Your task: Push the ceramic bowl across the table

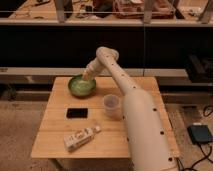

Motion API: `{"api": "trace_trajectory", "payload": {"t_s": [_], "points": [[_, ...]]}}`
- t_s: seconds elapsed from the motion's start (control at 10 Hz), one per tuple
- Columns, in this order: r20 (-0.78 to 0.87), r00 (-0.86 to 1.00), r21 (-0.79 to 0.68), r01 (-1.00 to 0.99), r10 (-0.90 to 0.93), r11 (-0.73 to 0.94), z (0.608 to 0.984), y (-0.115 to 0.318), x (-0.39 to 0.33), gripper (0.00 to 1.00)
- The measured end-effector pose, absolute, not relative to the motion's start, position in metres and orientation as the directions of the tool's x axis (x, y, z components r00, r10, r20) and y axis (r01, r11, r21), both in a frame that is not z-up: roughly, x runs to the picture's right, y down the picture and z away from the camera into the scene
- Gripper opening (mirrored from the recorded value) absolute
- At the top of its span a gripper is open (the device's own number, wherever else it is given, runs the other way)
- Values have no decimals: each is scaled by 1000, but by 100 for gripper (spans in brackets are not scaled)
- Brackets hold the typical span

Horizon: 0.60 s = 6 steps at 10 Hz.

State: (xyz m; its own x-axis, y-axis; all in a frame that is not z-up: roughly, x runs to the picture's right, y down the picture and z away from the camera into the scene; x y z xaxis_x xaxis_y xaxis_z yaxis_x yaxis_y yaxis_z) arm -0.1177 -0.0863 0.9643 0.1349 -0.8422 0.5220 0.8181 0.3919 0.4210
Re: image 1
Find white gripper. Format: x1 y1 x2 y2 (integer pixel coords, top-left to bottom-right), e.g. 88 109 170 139
82 58 104 81

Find green ceramic bowl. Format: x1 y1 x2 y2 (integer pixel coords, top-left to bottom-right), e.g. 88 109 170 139
68 75 96 97

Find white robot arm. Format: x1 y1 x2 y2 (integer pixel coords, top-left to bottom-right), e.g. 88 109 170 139
83 47 178 171

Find black smartphone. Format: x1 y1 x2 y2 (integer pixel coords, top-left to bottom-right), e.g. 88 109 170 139
66 108 88 119

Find wooden folding table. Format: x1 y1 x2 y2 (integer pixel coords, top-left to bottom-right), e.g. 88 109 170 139
30 76 181 160

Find black power box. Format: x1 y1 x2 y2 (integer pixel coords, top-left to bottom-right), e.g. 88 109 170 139
187 125 213 144

